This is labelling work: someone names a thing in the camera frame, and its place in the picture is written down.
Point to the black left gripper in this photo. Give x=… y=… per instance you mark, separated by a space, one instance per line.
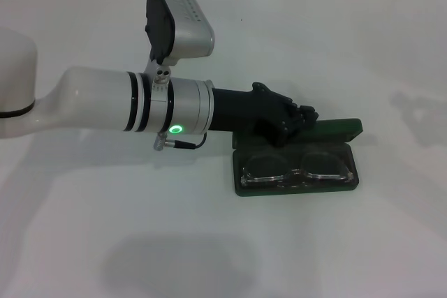
x=244 y=109

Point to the clear white glasses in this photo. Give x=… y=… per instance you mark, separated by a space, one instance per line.
x=297 y=174

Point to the green glasses case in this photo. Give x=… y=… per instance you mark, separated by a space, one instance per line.
x=314 y=190

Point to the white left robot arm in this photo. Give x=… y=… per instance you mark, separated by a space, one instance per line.
x=104 y=102

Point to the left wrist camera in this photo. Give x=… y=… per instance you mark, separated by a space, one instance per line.
x=181 y=29

